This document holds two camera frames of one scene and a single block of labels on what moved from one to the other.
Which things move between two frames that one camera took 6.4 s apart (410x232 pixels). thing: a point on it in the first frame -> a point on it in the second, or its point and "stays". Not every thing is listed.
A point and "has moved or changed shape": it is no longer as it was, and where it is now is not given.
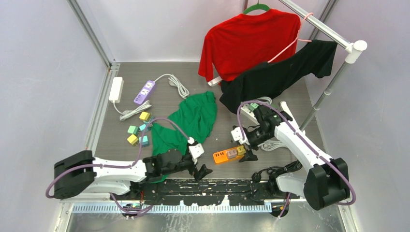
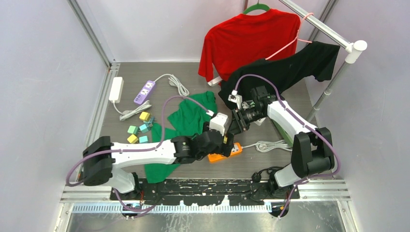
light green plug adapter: [133, 129] stays
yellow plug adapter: [132, 139] stays
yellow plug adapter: [144, 115] stays
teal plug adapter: [145, 142] stays
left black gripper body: [185, 163] -> [223, 149]
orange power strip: [222, 156] has moved or changed shape
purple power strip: [145, 92] stays
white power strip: [116, 90] stays
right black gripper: [249, 156] -> [239, 123]
